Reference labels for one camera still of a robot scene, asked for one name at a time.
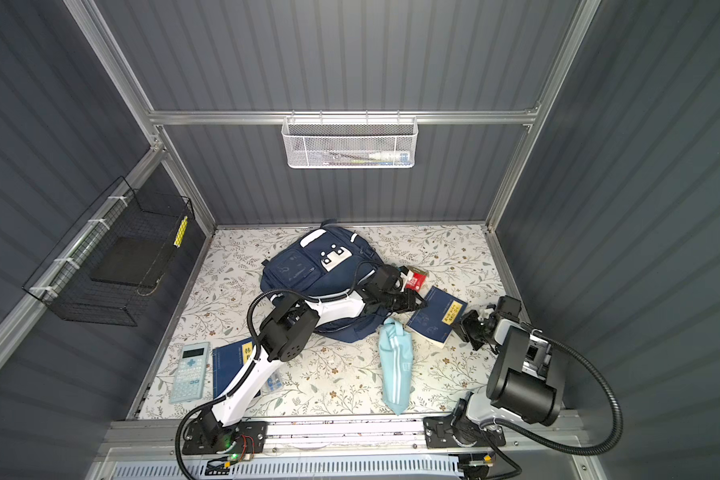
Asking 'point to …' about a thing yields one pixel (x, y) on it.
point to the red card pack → (414, 279)
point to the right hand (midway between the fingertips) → (458, 326)
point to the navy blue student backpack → (325, 262)
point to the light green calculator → (190, 374)
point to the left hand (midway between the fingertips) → (428, 306)
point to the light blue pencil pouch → (396, 345)
